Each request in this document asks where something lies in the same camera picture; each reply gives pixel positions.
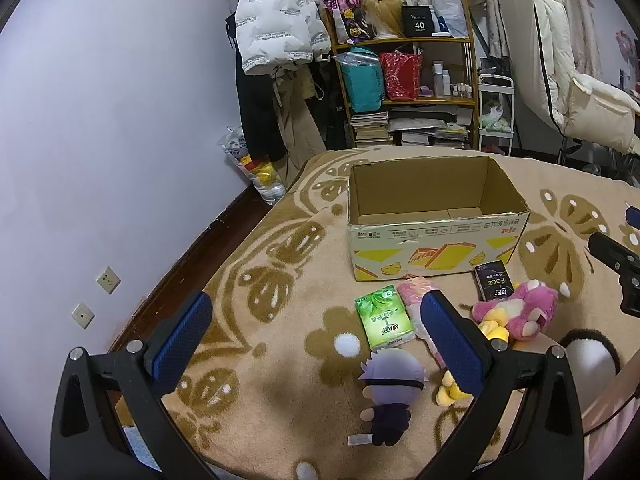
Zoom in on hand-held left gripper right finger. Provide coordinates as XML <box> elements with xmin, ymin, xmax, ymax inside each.
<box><xmin>417</xmin><ymin>290</ymin><xmax>586</xmax><ymax>480</ymax></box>

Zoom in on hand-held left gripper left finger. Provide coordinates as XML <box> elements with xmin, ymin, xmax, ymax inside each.
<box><xmin>50</xmin><ymin>290</ymin><xmax>221</xmax><ymax>480</ymax></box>

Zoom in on yellow plush toy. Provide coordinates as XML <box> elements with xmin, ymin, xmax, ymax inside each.
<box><xmin>435</xmin><ymin>320</ymin><xmax>511</xmax><ymax>407</ymax></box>

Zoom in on pink plastic bag pack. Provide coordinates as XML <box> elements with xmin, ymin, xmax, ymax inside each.
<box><xmin>397</xmin><ymin>276</ymin><xmax>451</xmax><ymax>368</ymax></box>

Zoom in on purple-haired doll plush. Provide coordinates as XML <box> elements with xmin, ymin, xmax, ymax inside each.
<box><xmin>348</xmin><ymin>349</ymin><xmax>429</xmax><ymax>448</ymax></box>

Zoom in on black tissue pack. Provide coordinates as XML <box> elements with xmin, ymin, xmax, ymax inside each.
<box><xmin>474</xmin><ymin>262</ymin><xmax>512</xmax><ymax>303</ymax></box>

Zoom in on green tissue pack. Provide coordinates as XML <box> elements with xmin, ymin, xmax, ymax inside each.
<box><xmin>355</xmin><ymin>285</ymin><xmax>416</xmax><ymax>351</ymax></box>

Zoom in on pink bear plush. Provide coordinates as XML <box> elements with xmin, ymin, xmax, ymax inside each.
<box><xmin>472</xmin><ymin>280</ymin><xmax>560</xmax><ymax>342</ymax></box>

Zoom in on cardboard box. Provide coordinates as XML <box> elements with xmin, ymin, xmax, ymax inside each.
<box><xmin>346</xmin><ymin>156</ymin><xmax>532</xmax><ymax>283</ymax></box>

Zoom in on beige floral rug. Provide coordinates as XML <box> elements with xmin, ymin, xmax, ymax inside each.
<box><xmin>107</xmin><ymin>147</ymin><xmax>640</xmax><ymax>480</ymax></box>

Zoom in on person's pink pants leg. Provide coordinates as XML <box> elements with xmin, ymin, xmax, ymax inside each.
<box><xmin>580</xmin><ymin>370</ymin><xmax>640</xmax><ymax>480</ymax></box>

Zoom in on white metal cart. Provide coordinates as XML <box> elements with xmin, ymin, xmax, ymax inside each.
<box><xmin>477</xmin><ymin>74</ymin><xmax>516</xmax><ymax>157</ymax></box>

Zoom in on green white packets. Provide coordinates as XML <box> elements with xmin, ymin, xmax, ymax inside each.
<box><xmin>481</xmin><ymin>102</ymin><xmax>512</xmax><ymax>134</ymax></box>

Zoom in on snack bag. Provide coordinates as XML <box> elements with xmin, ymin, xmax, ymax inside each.
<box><xmin>220</xmin><ymin>127</ymin><xmax>287</xmax><ymax>206</ymax></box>

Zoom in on cream folding lounge chair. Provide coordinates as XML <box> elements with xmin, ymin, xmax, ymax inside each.
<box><xmin>492</xmin><ymin>0</ymin><xmax>640</xmax><ymax>153</ymax></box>

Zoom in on messy pile of books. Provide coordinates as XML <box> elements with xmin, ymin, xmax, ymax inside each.
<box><xmin>387</xmin><ymin>117</ymin><xmax>473</xmax><ymax>150</ymax></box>

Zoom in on tall stack of books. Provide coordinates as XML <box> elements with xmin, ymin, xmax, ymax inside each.
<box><xmin>350</xmin><ymin>112</ymin><xmax>391</xmax><ymax>149</ymax></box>

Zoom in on wooden shelf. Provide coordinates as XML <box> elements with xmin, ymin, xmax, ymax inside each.
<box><xmin>320</xmin><ymin>0</ymin><xmax>478</xmax><ymax>150</ymax></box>

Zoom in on beige hanging pants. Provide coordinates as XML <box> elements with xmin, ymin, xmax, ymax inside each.
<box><xmin>272</xmin><ymin>67</ymin><xmax>326</xmax><ymax>186</ymax></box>

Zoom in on black hanging coat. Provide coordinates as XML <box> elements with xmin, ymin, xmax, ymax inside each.
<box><xmin>225</xmin><ymin>10</ymin><xmax>288</xmax><ymax>163</ymax></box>

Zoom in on red patterned bag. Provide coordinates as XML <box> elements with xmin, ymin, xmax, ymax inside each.
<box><xmin>378</xmin><ymin>51</ymin><xmax>423</xmax><ymax>102</ymax></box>

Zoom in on teal bag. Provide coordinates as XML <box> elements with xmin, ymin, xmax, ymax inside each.
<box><xmin>342</xmin><ymin>50</ymin><xmax>386</xmax><ymax>113</ymax></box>

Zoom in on dark hanging garment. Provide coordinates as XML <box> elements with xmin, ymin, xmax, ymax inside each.
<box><xmin>300</xmin><ymin>57</ymin><xmax>347</xmax><ymax>151</ymax></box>

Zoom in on white plastic bag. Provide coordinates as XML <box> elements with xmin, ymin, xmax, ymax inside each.
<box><xmin>431</xmin><ymin>0</ymin><xmax>471</xmax><ymax>38</ymax></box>

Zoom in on black gift box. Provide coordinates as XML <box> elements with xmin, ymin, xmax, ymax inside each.
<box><xmin>401</xmin><ymin>5</ymin><xmax>434</xmax><ymax>37</ymax></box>

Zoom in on clear plastic bag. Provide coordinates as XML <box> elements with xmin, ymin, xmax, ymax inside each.
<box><xmin>334</xmin><ymin>47</ymin><xmax>381</xmax><ymax>68</ymax></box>

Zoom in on blonde wig on mannequin head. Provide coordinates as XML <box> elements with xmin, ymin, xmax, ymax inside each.
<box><xmin>361</xmin><ymin>0</ymin><xmax>406</xmax><ymax>40</ymax></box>

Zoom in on white puffer jacket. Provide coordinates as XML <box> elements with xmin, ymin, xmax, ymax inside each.
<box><xmin>235</xmin><ymin>0</ymin><xmax>332</xmax><ymax>77</ymax></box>

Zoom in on black pink printed bag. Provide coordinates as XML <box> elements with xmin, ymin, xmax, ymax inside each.
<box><xmin>322</xmin><ymin>0</ymin><xmax>373</xmax><ymax>45</ymax></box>

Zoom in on beige wall socket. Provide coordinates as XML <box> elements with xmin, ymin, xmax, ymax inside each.
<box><xmin>70</xmin><ymin>302</ymin><xmax>95</xmax><ymax>330</ymax></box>
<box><xmin>97</xmin><ymin>266</ymin><xmax>122</xmax><ymax>295</ymax></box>

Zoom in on wall poster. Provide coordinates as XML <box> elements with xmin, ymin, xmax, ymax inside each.
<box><xmin>615</xmin><ymin>30</ymin><xmax>640</xmax><ymax>92</ymax></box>

